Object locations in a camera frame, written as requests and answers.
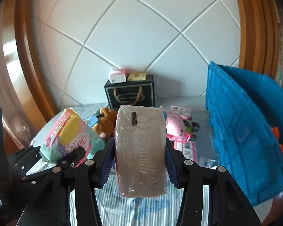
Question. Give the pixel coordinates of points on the pink pig plush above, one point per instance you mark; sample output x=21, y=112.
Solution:
x=175, y=127

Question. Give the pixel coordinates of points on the black ring item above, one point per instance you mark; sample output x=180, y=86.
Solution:
x=191, y=127

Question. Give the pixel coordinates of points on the small gold box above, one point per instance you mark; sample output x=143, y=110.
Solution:
x=137, y=77

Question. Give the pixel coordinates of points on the colourful sanitary pad pack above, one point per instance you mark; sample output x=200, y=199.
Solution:
x=68, y=134

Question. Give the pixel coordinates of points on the pink plastic-wrapped tissue block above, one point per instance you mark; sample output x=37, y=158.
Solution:
x=140, y=138

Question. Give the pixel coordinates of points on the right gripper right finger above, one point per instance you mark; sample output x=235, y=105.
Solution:
x=173, y=162

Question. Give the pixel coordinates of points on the brown teddy bear plush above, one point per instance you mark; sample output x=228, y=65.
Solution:
x=105, y=126

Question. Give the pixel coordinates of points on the pink box near wall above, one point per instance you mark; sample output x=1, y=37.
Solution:
x=183, y=112

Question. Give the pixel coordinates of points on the pink white tissue pack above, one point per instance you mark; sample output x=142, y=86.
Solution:
x=117, y=76

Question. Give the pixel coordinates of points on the blue foam boomerang toy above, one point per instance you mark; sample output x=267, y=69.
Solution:
x=93, y=120

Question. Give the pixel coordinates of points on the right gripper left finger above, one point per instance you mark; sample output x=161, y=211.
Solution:
x=103, y=163

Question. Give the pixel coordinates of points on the white blue sachet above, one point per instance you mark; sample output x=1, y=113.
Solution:
x=206, y=163

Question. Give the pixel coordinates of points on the black gift box gold handle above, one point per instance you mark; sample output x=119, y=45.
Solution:
x=135, y=93

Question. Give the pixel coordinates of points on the pink white flat box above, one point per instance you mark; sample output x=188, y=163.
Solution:
x=188, y=148

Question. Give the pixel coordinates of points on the blue plastic storage crate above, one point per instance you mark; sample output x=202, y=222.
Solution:
x=246, y=115

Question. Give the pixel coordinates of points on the striped blue bed sheet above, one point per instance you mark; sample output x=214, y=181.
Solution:
x=117, y=210

